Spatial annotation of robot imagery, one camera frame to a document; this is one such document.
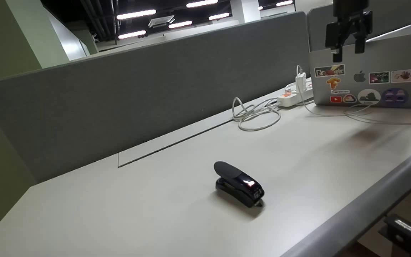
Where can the white power strip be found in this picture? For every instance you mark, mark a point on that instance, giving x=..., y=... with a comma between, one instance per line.
x=293, y=99

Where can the ceiling vent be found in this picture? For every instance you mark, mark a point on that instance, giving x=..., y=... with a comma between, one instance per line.
x=161, y=21

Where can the black stapler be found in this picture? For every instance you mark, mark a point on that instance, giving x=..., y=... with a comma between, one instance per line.
x=239, y=184

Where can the ceiling light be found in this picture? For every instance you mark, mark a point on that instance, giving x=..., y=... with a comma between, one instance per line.
x=180, y=24
x=284, y=3
x=202, y=3
x=218, y=16
x=132, y=34
x=136, y=14

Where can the short grey desk divider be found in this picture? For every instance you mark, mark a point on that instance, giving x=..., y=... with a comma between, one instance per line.
x=318, y=25

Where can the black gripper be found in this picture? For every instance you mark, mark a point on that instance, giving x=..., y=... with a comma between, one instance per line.
x=351, y=7

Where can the white power adapter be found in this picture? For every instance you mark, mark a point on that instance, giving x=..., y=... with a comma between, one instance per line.
x=301, y=81

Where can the silver laptop with stickers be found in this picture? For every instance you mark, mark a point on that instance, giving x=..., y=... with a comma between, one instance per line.
x=380, y=71

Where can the long grey desk divider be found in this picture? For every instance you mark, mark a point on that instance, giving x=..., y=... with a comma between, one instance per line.
x=137, y=96

